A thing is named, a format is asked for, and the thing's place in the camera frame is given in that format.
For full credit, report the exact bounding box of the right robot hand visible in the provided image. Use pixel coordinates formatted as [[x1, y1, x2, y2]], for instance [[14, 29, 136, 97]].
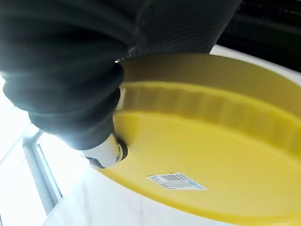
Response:
[[0, 0, 243, 170]]

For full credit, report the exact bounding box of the yellow plastic plate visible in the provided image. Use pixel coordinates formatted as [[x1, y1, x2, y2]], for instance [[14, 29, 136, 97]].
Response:
[[90, 53, 301, 226]]

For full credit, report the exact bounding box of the black dishwasher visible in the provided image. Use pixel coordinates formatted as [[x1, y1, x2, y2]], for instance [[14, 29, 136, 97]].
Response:
[[215, 0, 301, 72]]

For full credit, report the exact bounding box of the grey window frame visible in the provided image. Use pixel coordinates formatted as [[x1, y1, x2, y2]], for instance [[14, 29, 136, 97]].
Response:
[[22, 130, 63, 215]]

